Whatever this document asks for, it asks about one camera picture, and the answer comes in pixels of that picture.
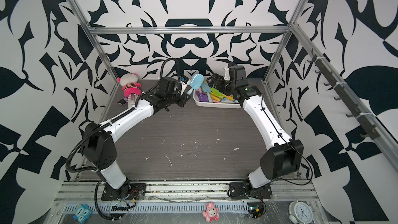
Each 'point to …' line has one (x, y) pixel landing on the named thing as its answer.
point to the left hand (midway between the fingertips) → (186, 92)
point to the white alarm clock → (300, 212)
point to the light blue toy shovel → (196, 83)
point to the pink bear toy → (211, 212)
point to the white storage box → (206, 96)
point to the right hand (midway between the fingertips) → (211, 79)
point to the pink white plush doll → (128, 82)
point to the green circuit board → (255, 209)
